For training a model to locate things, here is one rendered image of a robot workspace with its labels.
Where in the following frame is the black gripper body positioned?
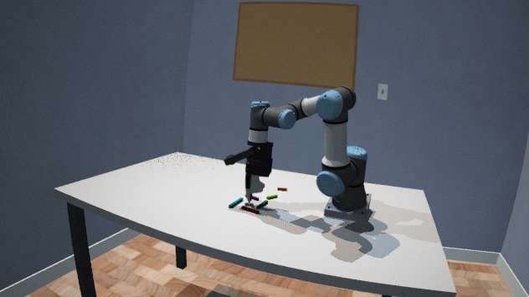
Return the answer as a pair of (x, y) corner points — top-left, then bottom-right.
(245, 140), (273, 177)

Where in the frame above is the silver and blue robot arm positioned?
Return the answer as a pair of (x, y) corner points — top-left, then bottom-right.
(249, 86), (367, 211)

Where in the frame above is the turquoise rod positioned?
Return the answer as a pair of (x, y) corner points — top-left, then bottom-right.
(229, 197), (243, 208)

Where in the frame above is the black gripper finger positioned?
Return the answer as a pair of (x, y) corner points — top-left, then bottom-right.
(245, 166), (263, 203)
(250, 176), (265, 201)

